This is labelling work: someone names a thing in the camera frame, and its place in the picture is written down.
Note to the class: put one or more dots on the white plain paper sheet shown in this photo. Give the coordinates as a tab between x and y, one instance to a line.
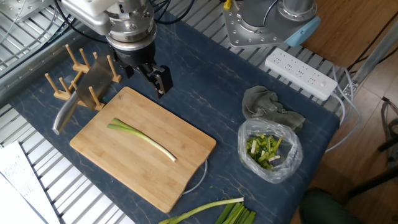
12	208

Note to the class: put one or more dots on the yellow plastic clip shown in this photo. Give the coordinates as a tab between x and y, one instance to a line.
227	4

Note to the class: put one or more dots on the green scallion leaf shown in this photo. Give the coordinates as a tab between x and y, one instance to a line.
250	217
237	216
225	214

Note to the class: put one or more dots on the wooden peg rack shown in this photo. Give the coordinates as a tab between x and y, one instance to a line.
80	67

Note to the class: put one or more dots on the chopped scallion heap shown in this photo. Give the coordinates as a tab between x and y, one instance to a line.
262	152

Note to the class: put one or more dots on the white power strip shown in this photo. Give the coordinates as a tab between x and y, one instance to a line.
298	73

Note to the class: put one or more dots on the scallion stalk with white root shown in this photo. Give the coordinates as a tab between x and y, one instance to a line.
146	138

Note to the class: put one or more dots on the black chair frame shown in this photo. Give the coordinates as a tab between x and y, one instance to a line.
394	146

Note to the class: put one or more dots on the silver perforated metal plate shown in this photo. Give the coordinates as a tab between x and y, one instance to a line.
25	9

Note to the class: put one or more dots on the grey crumpled cloth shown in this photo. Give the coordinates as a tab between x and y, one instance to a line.
264	102

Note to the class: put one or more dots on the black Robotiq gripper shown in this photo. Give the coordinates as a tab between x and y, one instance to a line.
136	56

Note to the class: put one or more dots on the clear plastic bag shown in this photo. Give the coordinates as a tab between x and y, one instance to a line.
290	149

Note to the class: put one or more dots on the steel cleaver knife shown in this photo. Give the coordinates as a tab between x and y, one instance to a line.
96	77

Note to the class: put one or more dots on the grey metal rail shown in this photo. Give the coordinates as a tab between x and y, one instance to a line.
28	74

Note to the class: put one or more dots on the dark blue marbled mat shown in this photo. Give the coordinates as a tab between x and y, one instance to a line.
202	77

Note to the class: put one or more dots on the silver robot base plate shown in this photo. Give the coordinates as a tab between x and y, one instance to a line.
245	37

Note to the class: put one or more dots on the silver aluminium frame post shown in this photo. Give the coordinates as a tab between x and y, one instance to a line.
373	56

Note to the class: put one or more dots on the bamboo cutting board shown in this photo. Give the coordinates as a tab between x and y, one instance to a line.
140	168

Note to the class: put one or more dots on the brown wooden desk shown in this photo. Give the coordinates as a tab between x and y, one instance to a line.
348	28

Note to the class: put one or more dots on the long whole scallion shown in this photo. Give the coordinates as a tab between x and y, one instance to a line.
211	205

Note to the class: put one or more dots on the green trouser leg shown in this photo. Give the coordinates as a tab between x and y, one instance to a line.
326	208

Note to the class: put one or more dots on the white printed paper sheet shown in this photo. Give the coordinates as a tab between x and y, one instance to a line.
21	177

